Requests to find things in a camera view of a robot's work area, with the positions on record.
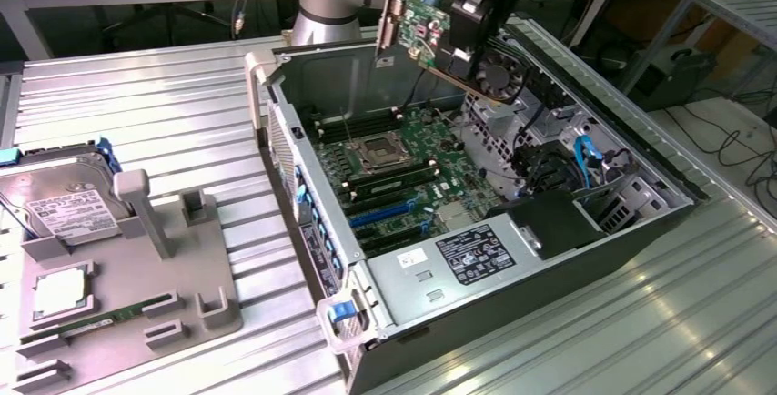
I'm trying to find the black floor cables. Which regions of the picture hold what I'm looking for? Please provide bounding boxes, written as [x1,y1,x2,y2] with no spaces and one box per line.
[664,93,777,198]

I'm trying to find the hard disk in blue carrier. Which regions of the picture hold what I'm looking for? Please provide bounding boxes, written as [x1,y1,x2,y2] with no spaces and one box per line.
[0,138,134,247]

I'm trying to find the open black PC case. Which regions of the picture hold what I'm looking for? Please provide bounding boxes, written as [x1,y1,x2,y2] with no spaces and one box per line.
[242,15,712,395]

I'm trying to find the CPU socket with metal frame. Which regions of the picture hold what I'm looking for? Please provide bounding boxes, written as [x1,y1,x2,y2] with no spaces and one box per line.
[353,132,410,172]

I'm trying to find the black expansion slot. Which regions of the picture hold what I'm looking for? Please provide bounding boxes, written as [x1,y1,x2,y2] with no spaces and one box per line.
[357,224,430,253]

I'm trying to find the grey plastic parts rack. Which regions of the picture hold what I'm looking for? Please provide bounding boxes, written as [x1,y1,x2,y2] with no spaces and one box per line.
[0,170,246,395]

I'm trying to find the blue expansion slot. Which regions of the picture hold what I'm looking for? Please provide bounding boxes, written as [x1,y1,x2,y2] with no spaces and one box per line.
[347,203,416,228]

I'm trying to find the black power wire bundle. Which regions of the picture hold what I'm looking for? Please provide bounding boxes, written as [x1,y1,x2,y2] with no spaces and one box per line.
[508,138,585,197]

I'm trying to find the green graphics card with fan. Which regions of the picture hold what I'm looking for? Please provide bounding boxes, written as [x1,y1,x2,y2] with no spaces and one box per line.
[374,0,537,106]

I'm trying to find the grey plastic case handle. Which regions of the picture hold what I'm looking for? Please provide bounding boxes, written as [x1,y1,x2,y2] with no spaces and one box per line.
[243,50,289,87]

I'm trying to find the silver CPU chip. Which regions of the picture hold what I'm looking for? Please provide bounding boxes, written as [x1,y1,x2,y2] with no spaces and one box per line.
[32,271,94,319]

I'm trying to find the installed green RAM stick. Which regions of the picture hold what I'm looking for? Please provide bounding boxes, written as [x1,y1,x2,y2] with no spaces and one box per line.
[347,171,441,201]

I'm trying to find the empty black RAM slots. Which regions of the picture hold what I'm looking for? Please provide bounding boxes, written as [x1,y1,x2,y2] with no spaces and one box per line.
[315,110,405,144]

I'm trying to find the silver chipset heatsink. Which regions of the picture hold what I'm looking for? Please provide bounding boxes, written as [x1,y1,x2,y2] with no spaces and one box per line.
[436,202,482,227]

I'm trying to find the silver power supply with label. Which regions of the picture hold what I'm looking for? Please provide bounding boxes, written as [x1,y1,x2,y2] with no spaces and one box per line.
[362,211,542,329]

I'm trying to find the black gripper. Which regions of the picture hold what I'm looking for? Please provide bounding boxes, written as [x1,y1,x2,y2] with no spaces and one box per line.
[446,0,518,80]

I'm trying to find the loose green RAM stick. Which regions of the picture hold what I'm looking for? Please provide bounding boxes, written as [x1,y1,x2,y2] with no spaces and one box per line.
[18,293,175,338]

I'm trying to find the black plastic air shroud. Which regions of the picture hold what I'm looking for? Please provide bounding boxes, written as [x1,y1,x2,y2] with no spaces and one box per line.
[504,191,604,263]

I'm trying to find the aluminium profile frame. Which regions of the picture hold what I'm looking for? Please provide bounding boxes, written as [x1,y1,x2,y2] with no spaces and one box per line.
[648,0,777,100]

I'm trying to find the blue flat data wire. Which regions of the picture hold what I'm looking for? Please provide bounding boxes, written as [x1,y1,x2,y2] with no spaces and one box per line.
[572,134,601,187]

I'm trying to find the grey case handle blue latch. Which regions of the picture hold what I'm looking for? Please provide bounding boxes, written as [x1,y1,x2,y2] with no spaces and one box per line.
[315,295,373,356]

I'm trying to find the green motherboard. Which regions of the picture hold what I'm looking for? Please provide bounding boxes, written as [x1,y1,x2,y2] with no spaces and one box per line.
[309,104,518,262]

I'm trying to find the black box on floor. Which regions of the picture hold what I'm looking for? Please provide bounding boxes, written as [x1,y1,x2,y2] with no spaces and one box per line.
[641,47,719,112]

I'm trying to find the silver perforated disk bay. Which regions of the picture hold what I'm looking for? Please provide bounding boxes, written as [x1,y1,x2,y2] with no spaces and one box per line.
[574,171,695,238]

